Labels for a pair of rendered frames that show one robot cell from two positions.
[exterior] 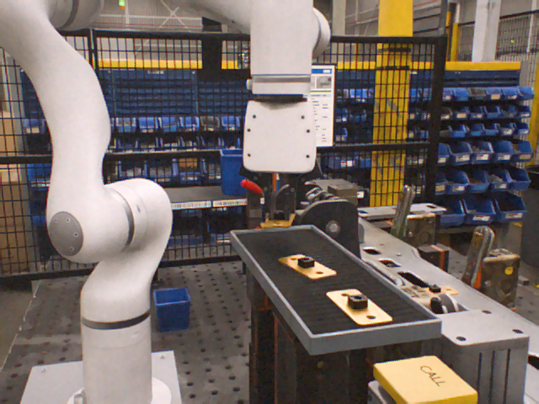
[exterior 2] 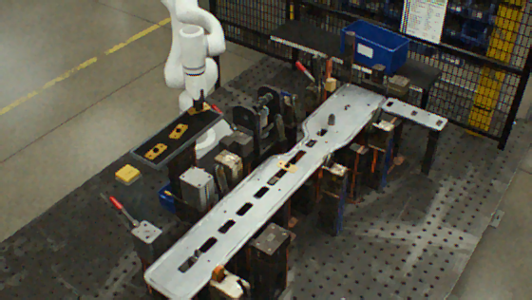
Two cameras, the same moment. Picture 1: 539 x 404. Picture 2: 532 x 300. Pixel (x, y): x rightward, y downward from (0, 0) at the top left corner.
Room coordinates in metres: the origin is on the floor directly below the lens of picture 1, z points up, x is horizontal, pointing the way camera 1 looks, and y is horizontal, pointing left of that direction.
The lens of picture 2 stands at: (-0.08, -1.47, 2.40)
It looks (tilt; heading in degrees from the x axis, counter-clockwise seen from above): 40 degrees down; 52
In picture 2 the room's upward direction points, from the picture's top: straight up
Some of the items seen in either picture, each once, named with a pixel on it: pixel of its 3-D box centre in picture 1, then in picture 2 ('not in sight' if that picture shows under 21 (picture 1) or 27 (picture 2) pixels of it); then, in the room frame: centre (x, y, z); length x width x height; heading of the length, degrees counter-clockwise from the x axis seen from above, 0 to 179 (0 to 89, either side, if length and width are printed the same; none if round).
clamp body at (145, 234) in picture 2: not in sight; (153, 264); (0.35, -0.31, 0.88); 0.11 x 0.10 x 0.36; 106
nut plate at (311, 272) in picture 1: (306, 263); (178, 130); (0.65, -0.05, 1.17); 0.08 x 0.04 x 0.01; 30
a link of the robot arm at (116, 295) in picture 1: (125, 246); (197, 84); (0.93, 0.26, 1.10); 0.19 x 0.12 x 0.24; 154
